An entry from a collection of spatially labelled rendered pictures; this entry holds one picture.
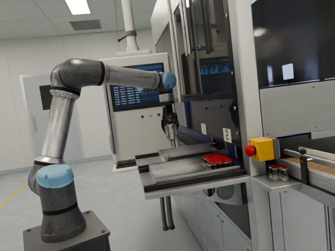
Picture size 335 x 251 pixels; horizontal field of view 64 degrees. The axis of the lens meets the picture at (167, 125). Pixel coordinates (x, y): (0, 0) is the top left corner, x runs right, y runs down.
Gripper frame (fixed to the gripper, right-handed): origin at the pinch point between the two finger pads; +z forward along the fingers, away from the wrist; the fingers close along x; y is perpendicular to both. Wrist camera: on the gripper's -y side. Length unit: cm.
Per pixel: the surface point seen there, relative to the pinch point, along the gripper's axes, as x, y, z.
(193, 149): 14.3, -17.5, 11.6
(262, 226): 23, 48, 33
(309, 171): 33, 66, 8
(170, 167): -5.0, 17.4, 10.8
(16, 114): -277, -496, -40
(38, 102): -227, -496, -59
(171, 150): 0.7, -16.9, 9.7
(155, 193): -15, 48, 11
